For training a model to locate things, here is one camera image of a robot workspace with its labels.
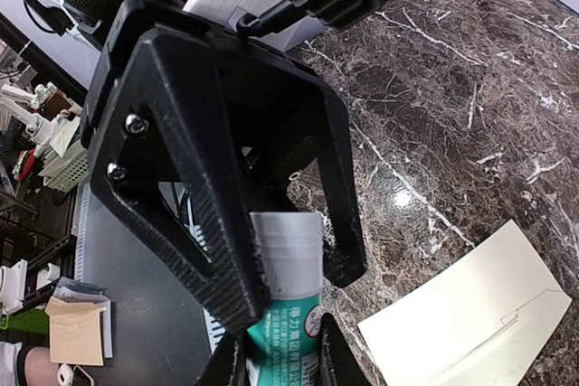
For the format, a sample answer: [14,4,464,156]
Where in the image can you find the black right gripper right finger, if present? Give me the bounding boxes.
[318,313,371,386]

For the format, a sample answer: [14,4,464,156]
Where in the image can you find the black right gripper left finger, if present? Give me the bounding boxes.
[196,333,247,386]

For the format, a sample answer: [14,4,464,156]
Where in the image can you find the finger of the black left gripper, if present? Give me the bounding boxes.
[90,28,270,334]
[314,92,365,287]

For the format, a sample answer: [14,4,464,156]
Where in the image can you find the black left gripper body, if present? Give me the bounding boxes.
[83,0,348,205]

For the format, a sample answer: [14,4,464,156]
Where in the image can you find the green white glue stick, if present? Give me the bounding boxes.
[246,212,323,386]

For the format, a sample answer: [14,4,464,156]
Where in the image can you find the beige paper envelope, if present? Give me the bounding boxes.
[358,221,571,385]

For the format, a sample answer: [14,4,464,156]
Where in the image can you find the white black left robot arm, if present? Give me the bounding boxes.
[65,0,366,334]

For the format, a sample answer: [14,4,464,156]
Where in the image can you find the brown cardboard box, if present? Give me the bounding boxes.
[45,297,104,367]

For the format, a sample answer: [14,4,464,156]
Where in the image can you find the white wire basket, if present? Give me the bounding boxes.
[43,151,89,193]

